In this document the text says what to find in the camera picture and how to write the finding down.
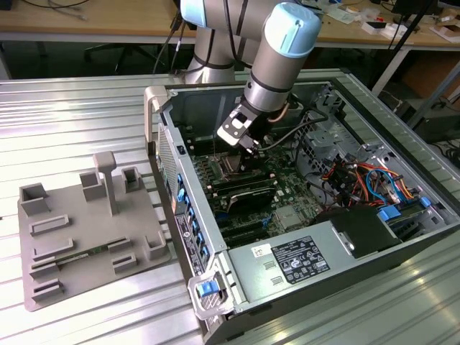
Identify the black expansion slot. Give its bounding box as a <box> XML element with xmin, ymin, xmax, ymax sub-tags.
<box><xmin>222</xmin><ymin>228</ymin><xmax>270</xmax><ymax>245</ymax></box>
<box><xmin>217</xmin><ymin>217</ymin><xmax>269</xmax><ymax>233</ymax></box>

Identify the metal drive cage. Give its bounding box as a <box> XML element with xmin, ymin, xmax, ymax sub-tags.
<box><xmin>293</xmin><ymin>84</ymin><xmax>364</xmax><ymax>177</ymax></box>

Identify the green motherboard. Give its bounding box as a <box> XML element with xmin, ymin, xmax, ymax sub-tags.
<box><xmin>186</xmin><ymin>132</ymin><xmax>342</xmax><ymax>249</ymax></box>

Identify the black graphics card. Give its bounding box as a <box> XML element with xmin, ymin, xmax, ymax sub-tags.
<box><xmin>226</xmin><ymin>185</ymin><xmax>278</xmax><ymax>216</ymax></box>

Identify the silver chipset heatsink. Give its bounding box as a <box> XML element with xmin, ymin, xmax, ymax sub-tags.
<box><xmin>275</xmin><ymin>206</ymin><xmax>307</xmax><ymax>231</ymax></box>

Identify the white sticker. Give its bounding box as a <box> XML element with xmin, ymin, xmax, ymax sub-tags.
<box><xmin>250</xmin><ymin>241</ymin><xmax>273</xmax><ymax>258</ymax></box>

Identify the black power supply label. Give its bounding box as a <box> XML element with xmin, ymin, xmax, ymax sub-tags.
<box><xmin>270</xmin><ymin>235</ymin><xmax>331</xmax><ymax>285</ymax></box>

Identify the grey power supply unit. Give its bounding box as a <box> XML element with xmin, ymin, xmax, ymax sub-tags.
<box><xmin>226</xmin><ymin>219</ymin><xmax>360</xmax><ymax>303</ymax></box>

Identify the blue disk carrier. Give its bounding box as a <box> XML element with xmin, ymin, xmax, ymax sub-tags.
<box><xmin>377</xmin><ymin>204</ymin><xmax>404</xmax><ymax>222</ymax></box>

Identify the white box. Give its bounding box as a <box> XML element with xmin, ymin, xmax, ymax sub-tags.
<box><xmin>361</xmin><ymin>19</ymin><xmax>398</xmax><ymax>37</ymax></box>

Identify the blue case latch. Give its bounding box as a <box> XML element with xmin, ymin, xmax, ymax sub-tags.
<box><xmin>196</xmin><ymin>282</ymin><xmax>219</xmax><ymax>299</ymax></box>

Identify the black box under desk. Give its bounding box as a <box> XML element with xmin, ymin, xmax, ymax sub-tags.
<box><xmin>413</xmin><ymin>107</ymin><xmax>460</xmax><ymax>143</ymax></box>

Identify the open PC case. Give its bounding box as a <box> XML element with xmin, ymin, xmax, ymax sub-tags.
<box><xmin>143</xmin><ymin>75</ymin><xmax>460</xmax><ymax>345</ymax></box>

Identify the wooden desk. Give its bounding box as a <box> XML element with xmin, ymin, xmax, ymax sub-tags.
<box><xmin>0</xmin><ymin>0</ymin><xmax>460</xmax><ymax>51</ymax></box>

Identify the grey parts rack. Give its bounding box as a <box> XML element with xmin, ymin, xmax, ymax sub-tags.
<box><xmin>17</xmin><ymin>150</ymin><xmax>173</xmax><ymax>313</ymax></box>

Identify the brown tray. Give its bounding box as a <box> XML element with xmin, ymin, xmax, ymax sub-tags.
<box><xmin>431</xmin><ymin>24</ymin><xmax>460</xmax><ymax>41</ymax></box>

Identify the green RAM stick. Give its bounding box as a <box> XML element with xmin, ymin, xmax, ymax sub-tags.
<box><xmin>55</xmin><ymin>244</ymin><xmax>111</xmax><ymax>266</ymax></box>

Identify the black camera cable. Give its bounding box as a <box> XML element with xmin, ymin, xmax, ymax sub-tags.
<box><xmin>241</xmin><ymin>109</ymin><xmax>330</xmax><ymax>155</ymax></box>

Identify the copper coloured cable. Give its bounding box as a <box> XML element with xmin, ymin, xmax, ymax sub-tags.
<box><xmin>268</xmin><ymin>102</ymin><xmax>290</xmax><ymax>126</ymax></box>

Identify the grey case handle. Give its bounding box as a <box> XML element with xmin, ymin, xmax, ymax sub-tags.
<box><xmin>187</xmin><ymin>272</ymin><xmax>233</xmax><ymax>321</ymax></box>
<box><xmin>143</xmin><ymin>85</ymin><xmax>170</xmax><ymax>144</ymax></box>

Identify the blue wire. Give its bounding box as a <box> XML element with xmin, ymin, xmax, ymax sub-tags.
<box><xmin>365</xmin><ymin>167</ymin><xmax>402</xmax><ymax>203</ymax></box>

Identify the black air duct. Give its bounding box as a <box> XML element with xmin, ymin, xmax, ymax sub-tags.
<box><xmin>310</xmin><ymin>206</ymin><xmax>404</xmax><ymax>260</ymax></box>

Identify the orange wire bundle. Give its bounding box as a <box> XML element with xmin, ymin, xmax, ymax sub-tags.
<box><xmin>393</xmin><ymin>174</ymin><xmax>422</xmax><ymax>203</ymax></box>

